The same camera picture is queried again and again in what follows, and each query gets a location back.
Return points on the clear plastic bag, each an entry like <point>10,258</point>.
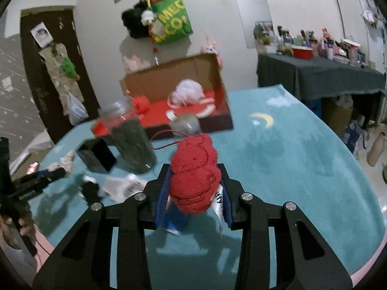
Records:
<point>77,108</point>

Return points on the green tote bag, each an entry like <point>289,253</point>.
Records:
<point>172,21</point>

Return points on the red knitted plush toy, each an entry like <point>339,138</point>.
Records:
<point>193,172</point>

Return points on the person's left hand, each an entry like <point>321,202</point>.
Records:
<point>27,228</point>

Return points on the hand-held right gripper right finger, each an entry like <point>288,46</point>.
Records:
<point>227,213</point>

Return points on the blue printed bag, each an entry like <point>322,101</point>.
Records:
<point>352,136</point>

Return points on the pink plush toy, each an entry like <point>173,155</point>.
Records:
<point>211,51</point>

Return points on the cardboard box with red lining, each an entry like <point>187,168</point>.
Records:
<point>181,72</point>

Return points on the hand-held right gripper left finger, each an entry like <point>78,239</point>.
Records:
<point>161,201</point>

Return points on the dark brown door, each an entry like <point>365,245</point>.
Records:
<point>33,81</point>

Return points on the black glossy box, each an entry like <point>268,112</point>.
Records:
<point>96,157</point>

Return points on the table with dark cloth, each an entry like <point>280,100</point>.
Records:
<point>320,75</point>

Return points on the beige hanging organizer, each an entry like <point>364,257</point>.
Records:
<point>59,81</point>

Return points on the row of bottles and jars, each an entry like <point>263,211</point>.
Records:
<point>332,46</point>

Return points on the white panda plush charm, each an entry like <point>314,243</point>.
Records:
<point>148,17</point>

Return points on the beige vase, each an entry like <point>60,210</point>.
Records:
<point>376,149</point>

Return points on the red bead charm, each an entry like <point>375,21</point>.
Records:
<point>155,56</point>

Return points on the door poster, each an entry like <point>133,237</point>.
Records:
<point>42,34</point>

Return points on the white cloth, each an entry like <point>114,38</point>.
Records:
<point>63,161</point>

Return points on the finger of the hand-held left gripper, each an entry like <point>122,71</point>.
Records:
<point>53,175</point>

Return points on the green plush toy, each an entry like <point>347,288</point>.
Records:
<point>70,68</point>

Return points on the tall glass jar dark herbs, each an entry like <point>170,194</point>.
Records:
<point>133,139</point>

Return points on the white board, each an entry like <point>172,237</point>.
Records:
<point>33,148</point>

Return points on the red basin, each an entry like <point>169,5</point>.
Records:
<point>302,53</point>

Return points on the black bag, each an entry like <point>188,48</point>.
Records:
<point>133,21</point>

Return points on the red yarn ball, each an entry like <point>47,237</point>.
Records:
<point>141,104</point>

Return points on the small glass jar yellow capsules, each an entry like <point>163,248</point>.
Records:
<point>186,125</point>

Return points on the white bath pouf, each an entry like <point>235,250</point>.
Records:
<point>189,92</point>

